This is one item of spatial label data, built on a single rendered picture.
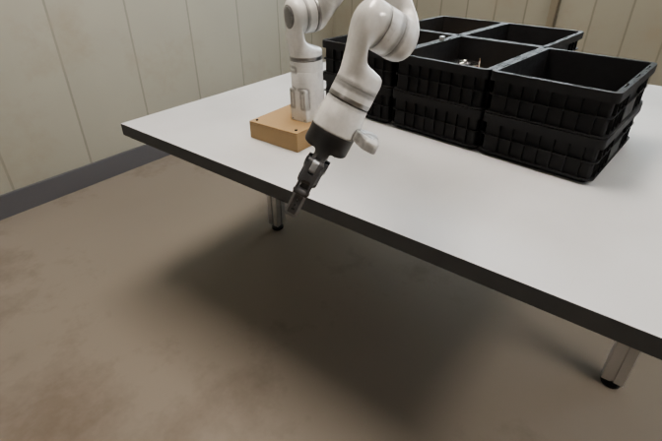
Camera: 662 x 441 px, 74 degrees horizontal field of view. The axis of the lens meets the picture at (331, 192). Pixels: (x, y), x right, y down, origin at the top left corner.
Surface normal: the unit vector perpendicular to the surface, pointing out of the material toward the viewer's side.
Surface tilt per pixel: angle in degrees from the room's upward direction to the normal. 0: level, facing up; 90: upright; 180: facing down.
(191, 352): 0
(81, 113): 90
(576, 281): 0
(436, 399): 0
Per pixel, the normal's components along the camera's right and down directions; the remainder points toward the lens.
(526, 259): 0.00, -0.87
